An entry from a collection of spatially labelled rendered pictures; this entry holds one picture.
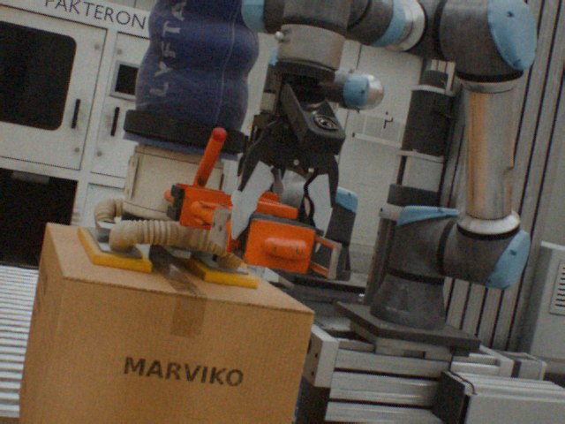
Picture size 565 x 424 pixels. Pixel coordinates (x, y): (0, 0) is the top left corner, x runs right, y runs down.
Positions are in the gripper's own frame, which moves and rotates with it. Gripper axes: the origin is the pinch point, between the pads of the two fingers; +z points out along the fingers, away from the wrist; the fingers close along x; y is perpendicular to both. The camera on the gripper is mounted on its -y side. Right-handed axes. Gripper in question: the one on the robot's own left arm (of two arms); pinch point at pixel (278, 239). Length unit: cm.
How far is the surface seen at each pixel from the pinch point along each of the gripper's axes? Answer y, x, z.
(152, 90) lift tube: 53, 9, -17
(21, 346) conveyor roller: 179, 16, 67
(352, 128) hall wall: 970, -439, -81
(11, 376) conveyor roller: 143, 20, 66
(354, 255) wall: 954, -474, 100
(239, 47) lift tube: 51, -5, -27
